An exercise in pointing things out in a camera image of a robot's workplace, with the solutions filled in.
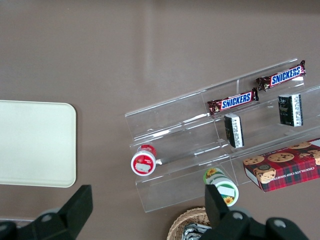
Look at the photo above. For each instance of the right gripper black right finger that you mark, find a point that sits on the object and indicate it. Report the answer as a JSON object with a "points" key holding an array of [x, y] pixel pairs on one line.
{"points": [[217, 212]]}

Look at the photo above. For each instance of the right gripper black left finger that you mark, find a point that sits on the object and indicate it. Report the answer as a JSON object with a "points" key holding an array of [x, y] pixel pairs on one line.
{"points": [[72, 215]]}

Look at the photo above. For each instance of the light wicker basket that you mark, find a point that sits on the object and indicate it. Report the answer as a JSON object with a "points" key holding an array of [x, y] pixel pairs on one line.
{"points": [[180, 222]]}

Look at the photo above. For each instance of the cream rectangular serving tray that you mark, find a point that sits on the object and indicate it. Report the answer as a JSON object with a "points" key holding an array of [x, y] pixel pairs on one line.
{"points": [[35, 142]]}

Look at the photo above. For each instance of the stack of foil containers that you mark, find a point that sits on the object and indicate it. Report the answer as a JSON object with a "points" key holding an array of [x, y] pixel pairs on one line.
{"points": [[193, 231]]}

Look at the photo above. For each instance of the green sunflower snack cup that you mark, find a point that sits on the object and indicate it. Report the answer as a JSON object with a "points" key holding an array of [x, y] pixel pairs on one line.
{"points": [[213, 175]]}

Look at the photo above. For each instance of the red tartan cookie box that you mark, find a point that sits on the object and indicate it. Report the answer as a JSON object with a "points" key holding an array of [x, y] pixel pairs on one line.
{"points": [[287, 170]]}

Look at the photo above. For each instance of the small black chocolate box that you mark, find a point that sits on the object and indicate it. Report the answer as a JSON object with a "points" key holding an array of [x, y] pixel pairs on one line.
{"points": [[290, 110], [233, 130]]}

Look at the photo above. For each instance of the red lidded snack cup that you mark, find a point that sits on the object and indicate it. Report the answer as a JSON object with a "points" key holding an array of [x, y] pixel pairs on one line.
{"points": [[143, 163]]}

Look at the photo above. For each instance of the clear acrylic stepped display stand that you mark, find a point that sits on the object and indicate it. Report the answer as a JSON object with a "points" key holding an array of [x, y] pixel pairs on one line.
{"points": [[175, 125]]}

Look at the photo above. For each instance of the Snickers chocolate bar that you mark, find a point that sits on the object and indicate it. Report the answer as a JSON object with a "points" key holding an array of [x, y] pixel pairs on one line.
{"points": [[235, 101], [282, 76]]}

